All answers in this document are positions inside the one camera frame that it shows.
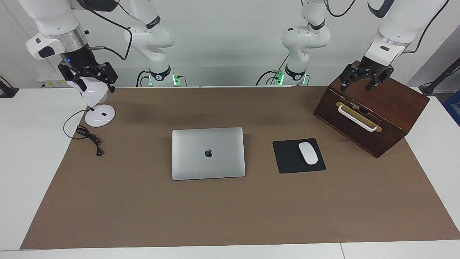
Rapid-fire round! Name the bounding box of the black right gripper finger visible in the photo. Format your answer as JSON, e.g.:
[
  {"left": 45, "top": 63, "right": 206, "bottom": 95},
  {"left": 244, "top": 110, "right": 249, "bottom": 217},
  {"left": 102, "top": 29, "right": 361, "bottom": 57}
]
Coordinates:
[
  {"left": 95, "top": 62, "right": 119, "bottom": 94},
  {"left": 57, "top": 62, "right": 87, "bottom": 92}
]

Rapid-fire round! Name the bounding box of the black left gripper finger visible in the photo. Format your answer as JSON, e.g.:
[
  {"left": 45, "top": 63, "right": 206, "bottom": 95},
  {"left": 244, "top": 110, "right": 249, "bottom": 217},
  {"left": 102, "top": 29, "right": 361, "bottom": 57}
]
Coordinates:
[
  {"left": 340, "top": 64, "right": 364, "bottom": 92},
  {"left": 365, "top": 70, "right": 393, "bottom": 91}
]

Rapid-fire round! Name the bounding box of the silver Apple laptop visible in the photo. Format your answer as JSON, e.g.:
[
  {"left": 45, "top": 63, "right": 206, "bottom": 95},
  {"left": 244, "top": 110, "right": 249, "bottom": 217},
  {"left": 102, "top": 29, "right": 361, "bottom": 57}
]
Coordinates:
[{"left": 172, "top": 127, "right": 246, "bottom": 181}]

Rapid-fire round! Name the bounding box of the dark brown wooden box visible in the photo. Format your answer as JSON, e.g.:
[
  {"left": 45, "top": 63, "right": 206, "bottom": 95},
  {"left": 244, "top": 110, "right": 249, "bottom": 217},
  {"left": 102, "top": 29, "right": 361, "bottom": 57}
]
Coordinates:
[{"left": 313, "top": 60, "right": 430, "bottom": 159}]

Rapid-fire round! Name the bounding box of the white desk lamp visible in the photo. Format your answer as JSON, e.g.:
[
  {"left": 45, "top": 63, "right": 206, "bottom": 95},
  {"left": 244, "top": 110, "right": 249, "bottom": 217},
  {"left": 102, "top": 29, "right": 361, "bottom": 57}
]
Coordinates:
[{"left": 68, "top": 79, "right": 116, "bottom": 128}]

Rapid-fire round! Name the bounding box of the black tripod leg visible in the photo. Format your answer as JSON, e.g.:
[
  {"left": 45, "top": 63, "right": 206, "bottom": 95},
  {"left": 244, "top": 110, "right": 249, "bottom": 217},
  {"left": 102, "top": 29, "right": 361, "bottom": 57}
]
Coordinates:
[{"left": 419, "top": 58, "right": 460, "bottom": 96}]

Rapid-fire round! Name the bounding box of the black stand foot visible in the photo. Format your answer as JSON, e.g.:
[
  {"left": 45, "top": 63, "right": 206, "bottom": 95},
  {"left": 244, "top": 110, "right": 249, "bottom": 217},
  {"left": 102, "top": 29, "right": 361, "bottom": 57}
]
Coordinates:
[{"left": 0, "top": 76, "right": 19, "bottom": 98}]

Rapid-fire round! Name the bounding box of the blue object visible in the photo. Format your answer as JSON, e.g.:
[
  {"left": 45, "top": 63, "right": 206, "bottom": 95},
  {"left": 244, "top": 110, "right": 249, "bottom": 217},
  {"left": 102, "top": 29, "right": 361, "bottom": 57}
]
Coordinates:
[{"left": 443, "top": 90, "right": 460, "bottom": 127}]

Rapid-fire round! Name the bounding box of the white computer mouse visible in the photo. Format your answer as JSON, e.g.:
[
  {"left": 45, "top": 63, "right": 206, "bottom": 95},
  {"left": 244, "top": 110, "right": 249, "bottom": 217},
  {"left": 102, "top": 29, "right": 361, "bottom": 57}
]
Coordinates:
[{"left": 298, "top": 142, "right": 319, "bottom": 165}]

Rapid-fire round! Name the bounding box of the black mouse pad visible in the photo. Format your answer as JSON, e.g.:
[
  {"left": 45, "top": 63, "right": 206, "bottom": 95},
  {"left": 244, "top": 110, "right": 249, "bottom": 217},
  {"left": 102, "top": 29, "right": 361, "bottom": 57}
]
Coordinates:
[{"left": 272, "top": 138, "right": 326, "bottom": 174}]

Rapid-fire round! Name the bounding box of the brown table mat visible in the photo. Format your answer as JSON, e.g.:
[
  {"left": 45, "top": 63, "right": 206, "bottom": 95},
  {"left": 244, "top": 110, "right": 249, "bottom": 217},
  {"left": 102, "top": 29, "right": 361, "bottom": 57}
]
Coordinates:
[{"left": 20, "top": 86, "right": 460, "bottom": 250}]

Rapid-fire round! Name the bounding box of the white wall power strip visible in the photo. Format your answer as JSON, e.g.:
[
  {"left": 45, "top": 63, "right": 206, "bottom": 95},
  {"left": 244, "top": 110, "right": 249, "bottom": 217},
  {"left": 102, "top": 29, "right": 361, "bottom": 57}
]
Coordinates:
[{"left": 38, "top": 70, "right": 71, "bottom": 88}]

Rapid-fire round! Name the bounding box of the gold handle backplate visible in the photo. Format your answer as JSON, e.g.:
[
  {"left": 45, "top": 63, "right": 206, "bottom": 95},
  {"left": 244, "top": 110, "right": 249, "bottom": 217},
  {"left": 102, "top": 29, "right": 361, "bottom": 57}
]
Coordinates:
[{"left": 336, "top": 102, "right": 382, "bottom": 132}]

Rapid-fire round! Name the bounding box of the white box handle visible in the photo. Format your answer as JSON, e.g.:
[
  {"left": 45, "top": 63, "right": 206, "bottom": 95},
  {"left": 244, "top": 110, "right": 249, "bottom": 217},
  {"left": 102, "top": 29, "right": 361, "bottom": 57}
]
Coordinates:
[{"left": 338, "top": 104, "right": 378, "bottom": 132}]

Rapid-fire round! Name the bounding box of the black lamp power cable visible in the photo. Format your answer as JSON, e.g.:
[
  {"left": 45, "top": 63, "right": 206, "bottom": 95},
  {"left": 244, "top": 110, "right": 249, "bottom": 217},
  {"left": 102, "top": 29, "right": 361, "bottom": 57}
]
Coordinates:
[{"left": 63, "top": 109, "right": 105, "bottom": 156}]

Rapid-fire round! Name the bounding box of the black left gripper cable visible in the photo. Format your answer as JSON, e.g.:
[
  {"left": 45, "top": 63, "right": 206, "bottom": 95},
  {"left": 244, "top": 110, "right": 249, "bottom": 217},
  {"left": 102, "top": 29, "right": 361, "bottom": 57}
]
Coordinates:
[{"left": 325, "top": 0, "right": 450, "bottom": 54}]

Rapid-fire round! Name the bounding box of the black left arm base cable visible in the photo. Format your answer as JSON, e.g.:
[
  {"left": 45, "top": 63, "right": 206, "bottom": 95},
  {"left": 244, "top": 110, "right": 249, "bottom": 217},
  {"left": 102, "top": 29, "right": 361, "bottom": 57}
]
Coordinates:
[{"left": 256, "top": 54, "right": 290, "bottom": 86}]

